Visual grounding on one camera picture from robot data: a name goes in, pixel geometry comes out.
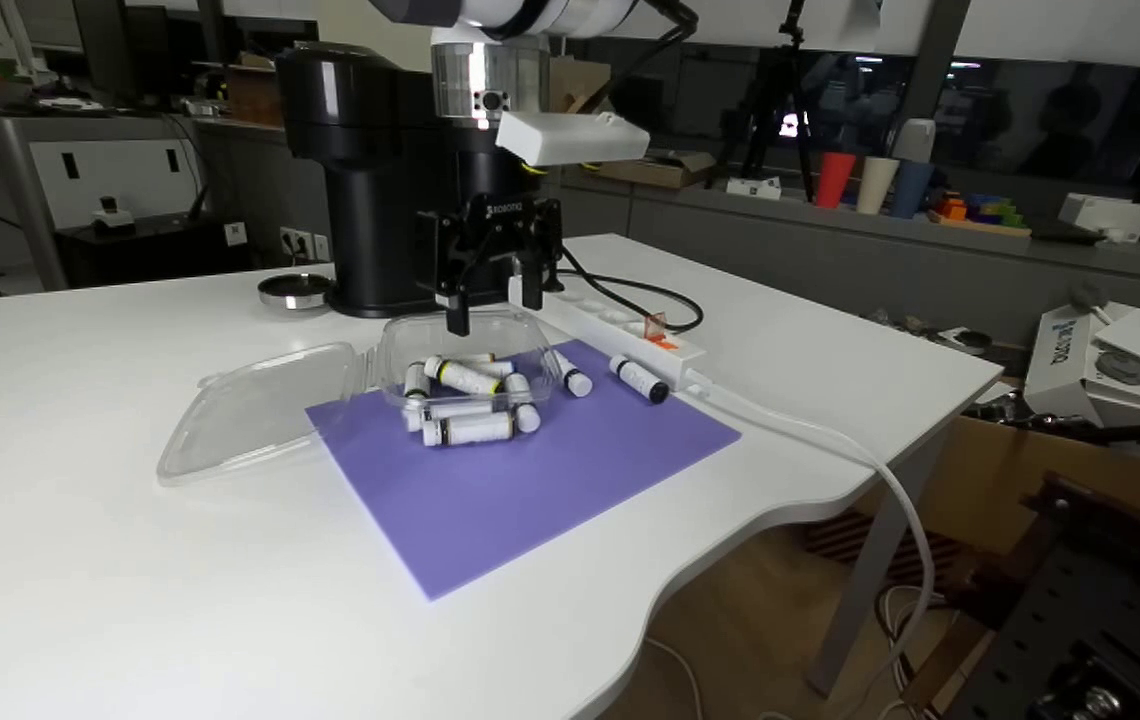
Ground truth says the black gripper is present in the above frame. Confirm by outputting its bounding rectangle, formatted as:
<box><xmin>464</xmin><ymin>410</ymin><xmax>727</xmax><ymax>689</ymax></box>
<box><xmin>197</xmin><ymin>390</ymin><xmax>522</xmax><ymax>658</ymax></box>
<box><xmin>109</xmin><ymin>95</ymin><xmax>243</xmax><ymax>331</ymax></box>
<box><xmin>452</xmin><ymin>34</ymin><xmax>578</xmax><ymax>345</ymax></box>
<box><xmin>410</xmin><ymin>191</ymin><xmax>569</xmax><ymax>342</ymax></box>

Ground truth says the clear plastic container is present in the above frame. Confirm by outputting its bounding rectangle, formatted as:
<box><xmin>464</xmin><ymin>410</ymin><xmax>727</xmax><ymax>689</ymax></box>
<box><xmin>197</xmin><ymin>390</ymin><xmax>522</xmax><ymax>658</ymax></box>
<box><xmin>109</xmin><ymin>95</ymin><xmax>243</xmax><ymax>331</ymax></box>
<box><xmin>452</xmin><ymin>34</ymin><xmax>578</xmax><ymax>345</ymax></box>
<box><xmin>365</xmin><ymin>306</ymin><xmax>569</xmax><ymax>433</ymax></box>

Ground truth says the white power strip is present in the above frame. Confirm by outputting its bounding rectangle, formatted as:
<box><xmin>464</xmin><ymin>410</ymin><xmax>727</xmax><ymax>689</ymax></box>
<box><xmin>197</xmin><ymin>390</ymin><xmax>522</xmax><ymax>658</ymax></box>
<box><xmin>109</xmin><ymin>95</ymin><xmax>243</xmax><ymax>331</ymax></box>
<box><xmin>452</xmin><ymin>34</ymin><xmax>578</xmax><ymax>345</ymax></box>
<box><xmin>538</xmin><ymin>290</ymin><xmax>706</xmax><ymax>402</ymax></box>

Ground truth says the black coffee machine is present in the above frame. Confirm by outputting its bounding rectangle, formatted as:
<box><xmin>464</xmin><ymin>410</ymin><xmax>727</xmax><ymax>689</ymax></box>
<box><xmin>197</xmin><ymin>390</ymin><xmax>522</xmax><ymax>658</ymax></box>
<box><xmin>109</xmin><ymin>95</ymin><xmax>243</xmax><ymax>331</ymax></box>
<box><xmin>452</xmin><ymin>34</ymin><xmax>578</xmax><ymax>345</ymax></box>
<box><xmin>274</xmin><ymin>40</ymin><xmax>522</xmax><ymax>322</ymax></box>

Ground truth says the round silver drip tray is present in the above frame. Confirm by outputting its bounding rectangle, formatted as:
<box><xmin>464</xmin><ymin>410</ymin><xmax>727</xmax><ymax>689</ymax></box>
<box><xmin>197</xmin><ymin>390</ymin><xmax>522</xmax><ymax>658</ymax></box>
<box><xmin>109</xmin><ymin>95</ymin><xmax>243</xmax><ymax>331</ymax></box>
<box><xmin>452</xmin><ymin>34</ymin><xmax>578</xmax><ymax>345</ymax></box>
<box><xmin>255</xmin><ymin>271</ymin><xmax>334</xmax><ymax>315</ymax></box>

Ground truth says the purple mat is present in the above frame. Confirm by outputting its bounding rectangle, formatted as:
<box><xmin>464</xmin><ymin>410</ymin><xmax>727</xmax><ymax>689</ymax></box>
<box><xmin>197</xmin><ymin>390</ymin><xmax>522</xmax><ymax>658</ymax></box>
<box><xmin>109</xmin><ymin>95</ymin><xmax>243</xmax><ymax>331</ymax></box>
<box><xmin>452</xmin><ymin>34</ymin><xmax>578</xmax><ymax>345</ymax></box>
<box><xmin>303</xmin><ymin>337</ymin><xmax>744</xmax><ymax>606</ymax></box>

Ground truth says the open cardboard box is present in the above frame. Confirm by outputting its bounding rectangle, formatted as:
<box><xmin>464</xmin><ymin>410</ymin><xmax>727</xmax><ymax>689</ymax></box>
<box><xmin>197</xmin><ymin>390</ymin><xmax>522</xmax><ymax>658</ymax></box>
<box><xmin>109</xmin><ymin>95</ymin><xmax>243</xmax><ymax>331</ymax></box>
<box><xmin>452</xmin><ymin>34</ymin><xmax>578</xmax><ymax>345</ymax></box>
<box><xmin>537</xmin><ymin>54</ymin><xmax>616</xmax><ymax>121</ymax></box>

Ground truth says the clear plastic lid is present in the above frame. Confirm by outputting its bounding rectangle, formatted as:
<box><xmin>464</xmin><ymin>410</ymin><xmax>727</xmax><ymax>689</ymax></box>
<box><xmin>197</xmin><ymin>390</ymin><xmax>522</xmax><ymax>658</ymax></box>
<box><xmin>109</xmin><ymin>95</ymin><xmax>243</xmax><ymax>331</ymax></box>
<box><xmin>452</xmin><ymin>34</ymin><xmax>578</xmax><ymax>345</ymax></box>
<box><xmin>153</xmin><ymin>337</ymin><xmax>366</xmax><ymax>488</ymax></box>

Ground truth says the red cup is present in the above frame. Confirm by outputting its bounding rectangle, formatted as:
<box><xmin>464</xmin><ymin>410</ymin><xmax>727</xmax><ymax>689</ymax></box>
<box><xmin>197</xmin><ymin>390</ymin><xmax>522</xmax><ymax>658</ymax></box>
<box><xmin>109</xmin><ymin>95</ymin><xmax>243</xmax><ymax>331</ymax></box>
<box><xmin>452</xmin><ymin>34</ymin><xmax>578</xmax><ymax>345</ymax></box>
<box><xmin>809</xmin><ymin>147</ymin><xmax>863</xmax><ymax>211</ymax></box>

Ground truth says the beige cup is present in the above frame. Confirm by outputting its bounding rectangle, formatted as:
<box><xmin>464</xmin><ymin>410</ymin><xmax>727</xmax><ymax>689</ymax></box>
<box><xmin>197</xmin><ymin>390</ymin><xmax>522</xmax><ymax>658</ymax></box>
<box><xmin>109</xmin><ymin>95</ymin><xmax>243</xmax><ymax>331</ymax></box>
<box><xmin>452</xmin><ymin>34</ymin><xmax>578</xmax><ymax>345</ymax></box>
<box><xmin>851</xmin><ymin>152</ymin><xmax>904</xmax><ymax>221</ymax></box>

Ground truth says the grey drawer cabinet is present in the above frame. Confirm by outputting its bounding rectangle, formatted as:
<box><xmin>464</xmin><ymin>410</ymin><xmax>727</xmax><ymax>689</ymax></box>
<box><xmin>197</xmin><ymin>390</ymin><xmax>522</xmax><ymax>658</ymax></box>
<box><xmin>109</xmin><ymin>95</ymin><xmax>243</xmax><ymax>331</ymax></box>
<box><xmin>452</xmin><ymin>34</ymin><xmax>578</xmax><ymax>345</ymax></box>
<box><xmin>0</xmin><ymin>113</ymin><xmax>215</xmax><ymax>294</ymax></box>

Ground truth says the blue cup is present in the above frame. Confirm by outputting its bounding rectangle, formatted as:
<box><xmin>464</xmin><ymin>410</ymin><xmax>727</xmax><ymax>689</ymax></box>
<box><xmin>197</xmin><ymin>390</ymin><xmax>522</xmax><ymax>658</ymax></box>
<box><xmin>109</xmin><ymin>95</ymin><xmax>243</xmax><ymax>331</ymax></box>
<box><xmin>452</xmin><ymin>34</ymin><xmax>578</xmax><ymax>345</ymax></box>
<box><xmin>886</xmin><ymin>155</ymin><xmax>935</xmax><ymax>223</ymax></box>

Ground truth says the grey table leg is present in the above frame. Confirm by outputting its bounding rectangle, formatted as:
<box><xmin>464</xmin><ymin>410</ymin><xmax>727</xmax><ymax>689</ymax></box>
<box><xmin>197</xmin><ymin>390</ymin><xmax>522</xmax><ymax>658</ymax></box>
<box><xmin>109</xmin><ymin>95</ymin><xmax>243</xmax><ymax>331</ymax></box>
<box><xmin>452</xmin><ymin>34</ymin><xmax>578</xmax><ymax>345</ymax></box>
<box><xmin>801</xmin><ymin>444</ymin><xmax>942</xmax><ymax>703</ymax></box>

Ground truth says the long grey cabinet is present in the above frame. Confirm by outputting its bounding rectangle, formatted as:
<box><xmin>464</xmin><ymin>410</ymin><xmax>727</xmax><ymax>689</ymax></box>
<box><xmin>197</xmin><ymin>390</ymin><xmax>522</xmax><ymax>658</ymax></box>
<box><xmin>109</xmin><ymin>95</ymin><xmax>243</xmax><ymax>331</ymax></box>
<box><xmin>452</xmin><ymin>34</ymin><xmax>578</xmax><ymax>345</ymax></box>
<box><xmin>551</xmin><ymin>166</ymin><xmax>1140</xmax><ymax>352</ymax></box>

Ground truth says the brown cardboard box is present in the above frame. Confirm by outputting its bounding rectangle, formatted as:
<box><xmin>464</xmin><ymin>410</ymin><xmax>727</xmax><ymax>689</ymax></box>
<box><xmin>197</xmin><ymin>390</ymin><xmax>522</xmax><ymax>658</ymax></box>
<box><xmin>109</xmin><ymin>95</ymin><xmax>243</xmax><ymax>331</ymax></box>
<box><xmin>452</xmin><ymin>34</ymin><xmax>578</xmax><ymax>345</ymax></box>
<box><xmin>906</xmin><ymin>413</ymin><xmax>1140</xmax><ymax>571</ymax></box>

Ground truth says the small white box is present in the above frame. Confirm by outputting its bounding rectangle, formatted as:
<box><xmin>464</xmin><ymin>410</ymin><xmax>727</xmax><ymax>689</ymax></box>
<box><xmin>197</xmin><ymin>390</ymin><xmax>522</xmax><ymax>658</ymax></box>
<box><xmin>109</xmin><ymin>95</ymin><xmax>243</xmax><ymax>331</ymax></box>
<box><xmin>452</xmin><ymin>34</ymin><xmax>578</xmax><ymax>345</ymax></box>
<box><xmin>1054</xmin><ymin>189</ymin><xmax>1140</xmax><ymax>250</ymax></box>

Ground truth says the white printed carton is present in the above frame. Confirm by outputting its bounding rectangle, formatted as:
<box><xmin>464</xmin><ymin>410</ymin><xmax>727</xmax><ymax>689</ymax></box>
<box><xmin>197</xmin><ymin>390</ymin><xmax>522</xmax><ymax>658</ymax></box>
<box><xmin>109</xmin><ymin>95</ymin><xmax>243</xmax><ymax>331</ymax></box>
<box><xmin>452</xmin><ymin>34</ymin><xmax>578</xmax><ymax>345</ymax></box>
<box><xmin>1021</xmin><ymin>296</ymin><xmax>1140</xmax><ymax>433</ymax></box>

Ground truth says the black pen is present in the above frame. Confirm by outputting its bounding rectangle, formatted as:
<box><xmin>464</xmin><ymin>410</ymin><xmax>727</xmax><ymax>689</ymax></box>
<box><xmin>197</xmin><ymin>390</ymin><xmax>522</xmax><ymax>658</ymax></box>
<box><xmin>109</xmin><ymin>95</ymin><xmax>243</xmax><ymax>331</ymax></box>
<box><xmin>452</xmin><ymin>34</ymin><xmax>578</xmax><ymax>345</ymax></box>
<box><xmin>1070</xmin><ymin>420</ymin><xmax>1140</xmax><ymax>450</ymax></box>

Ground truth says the black equipment cart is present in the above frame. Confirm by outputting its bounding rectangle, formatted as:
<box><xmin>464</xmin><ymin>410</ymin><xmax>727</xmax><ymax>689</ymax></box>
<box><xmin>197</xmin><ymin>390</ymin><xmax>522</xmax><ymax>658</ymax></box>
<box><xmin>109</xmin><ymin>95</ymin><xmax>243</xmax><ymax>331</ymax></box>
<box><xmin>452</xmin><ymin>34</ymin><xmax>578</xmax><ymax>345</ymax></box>
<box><xmin>946</xmin><ymin>475</ymin><xmax>1140</xmax><ymax>720</ymax></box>

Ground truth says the black power cable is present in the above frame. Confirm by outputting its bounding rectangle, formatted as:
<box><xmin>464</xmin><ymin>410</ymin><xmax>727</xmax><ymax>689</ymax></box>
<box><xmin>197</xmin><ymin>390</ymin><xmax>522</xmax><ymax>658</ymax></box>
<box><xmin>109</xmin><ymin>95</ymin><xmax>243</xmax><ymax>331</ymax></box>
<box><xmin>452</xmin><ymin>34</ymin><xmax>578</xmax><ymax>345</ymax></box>
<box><xmin>554</xmin><ymin>239</ymin><xmax>706</xmax><ymax>342</ymax></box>

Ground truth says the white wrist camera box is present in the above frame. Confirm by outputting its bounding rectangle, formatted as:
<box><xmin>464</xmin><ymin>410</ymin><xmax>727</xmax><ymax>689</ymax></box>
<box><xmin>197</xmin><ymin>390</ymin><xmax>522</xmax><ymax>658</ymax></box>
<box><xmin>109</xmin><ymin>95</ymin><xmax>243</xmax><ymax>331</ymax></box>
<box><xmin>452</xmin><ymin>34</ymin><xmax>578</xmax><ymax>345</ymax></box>
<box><xmin>490</xmin><ymin>108</ymin><xmax>657</xmax><ymax>174</ymax></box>

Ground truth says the white wall socket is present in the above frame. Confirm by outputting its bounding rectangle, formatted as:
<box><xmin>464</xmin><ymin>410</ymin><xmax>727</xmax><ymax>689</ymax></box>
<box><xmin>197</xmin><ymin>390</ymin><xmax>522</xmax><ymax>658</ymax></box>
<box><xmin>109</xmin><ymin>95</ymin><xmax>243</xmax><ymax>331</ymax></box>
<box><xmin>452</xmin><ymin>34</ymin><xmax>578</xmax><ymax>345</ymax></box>
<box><xmin>274</xmin><ymin>223</ymin><xmax>332</xmax><ymax>269</ymax></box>

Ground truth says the white power cable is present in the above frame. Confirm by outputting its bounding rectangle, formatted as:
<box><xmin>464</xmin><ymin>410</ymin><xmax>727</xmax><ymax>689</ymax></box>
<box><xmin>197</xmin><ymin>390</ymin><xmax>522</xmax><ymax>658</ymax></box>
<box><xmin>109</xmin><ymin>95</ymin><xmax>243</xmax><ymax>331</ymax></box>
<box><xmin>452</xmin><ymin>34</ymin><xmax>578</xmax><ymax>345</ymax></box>
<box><xmin>681</xmin><ymin>375</ymin><xmax>939</xmax><ymax>675</ymax></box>

